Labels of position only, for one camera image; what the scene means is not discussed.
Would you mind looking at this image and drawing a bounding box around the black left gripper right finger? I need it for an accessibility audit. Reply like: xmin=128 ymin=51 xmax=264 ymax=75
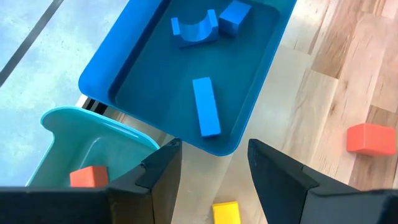
xmin=247 ymin=138 xmax=398 ymax=224

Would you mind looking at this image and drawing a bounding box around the flat yellow block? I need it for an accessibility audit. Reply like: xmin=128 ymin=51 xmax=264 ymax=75
xmin=211 ymin=200 xmax=242 ymax=224

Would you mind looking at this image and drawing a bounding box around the red cube block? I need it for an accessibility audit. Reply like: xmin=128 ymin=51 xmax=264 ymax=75
xmin=346 ymin=123 xmax=397 ymax=157

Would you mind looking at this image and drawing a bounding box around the blue arch block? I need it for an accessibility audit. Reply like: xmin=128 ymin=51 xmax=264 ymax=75
xmin=170 ymin=8 xmax=220 ymax=49

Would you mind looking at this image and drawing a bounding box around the small red block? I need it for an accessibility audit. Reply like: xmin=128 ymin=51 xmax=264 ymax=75
xmin=69 ymin=165 xmax=110 ymax=189

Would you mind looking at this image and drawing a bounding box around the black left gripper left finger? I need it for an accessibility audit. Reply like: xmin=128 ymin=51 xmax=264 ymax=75
xmin=0 ymin=138 xmax=183 ymax=224

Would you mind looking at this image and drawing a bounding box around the blue cube block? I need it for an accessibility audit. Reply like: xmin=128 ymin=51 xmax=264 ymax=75
xmin=218 ymin=0 xmax=252 ymax=37

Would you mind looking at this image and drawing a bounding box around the blue plastic bin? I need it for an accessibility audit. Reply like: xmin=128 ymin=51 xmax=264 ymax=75
xmin=78 ymin=0 xmax=299 ymax=157

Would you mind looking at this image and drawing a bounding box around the green plastic bin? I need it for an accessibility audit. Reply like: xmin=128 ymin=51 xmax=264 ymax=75
xmin=26 ymin=105 xmax=161 ymax=188

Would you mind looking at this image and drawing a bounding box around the long blue block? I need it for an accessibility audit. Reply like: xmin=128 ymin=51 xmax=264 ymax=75
xmin=192 ymin=77 xmax=222 ymax=138

